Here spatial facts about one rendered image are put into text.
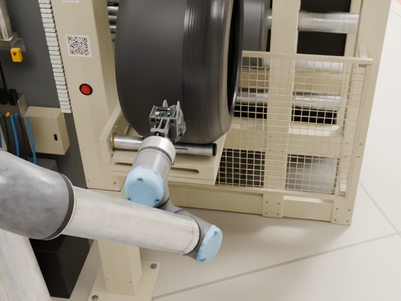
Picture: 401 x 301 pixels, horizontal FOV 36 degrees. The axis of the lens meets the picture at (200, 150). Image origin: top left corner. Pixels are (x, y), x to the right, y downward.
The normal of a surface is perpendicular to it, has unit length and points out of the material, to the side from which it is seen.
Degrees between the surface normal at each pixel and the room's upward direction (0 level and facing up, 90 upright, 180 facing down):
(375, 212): 0
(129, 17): 49
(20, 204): 65
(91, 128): 90
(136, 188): 85
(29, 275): 86
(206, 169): 90
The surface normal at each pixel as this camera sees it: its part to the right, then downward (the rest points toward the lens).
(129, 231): 0.71, 0.44
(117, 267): -0.17, 0.62
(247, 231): -0.03, -0.78
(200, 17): 0.13, -0.08
